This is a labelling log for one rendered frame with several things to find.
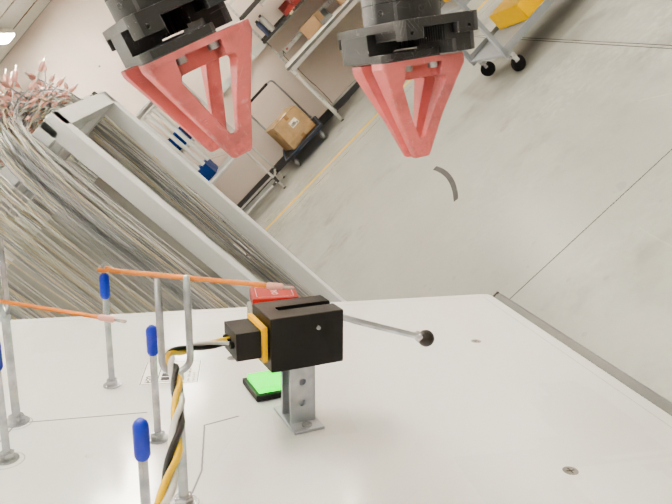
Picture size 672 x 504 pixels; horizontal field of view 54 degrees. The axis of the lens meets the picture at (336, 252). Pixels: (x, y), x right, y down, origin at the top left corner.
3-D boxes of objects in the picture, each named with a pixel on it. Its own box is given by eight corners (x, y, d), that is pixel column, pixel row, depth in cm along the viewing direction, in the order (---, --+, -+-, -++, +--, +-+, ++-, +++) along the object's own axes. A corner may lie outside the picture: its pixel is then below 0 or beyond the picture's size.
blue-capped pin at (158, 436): (170, 442, 47) (164, 326, 45) (149, 446, 46) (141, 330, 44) (166, 432, 48) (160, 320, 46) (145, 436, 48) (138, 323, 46)
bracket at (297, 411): (324, 428, 49) (324, 365, 48) (294, 435, 48) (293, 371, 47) (301, 403, 53) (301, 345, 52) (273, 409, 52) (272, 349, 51)
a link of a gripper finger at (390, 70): (396, 168, 48) (380, 33, 45) (354, 159, 54) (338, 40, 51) (475, 150, 50) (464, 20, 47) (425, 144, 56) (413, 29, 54)
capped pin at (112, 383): (124, 385, 56) (116, 263, 54) (108, 390, 55) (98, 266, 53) (115, 380, 57) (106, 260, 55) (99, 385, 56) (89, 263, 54)
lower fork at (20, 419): (7, 417, 51) (-14, 235, 47) (32, 415, 51) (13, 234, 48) (0, 429, 49) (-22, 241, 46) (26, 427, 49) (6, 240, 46)
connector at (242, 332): (298, 351, 48) (298, 325, 47) (233, 362, 46) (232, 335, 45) (284, 338, 50) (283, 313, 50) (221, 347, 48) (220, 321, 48)
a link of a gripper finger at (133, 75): (193, 178, 42) (118, 33, 38) (170, 167, 48) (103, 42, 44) (284, 130, 43) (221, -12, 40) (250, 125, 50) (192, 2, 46)
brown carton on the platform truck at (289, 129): (306, 127, 815) (285, 107, 805) (317, 124, 762) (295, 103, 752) (285, 151, 811) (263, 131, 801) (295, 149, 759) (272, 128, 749)
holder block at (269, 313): (343, 361, 49) (343, 309, 48) (271, 373, 46) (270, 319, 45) (320, 342, 52) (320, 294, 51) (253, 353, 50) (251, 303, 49)
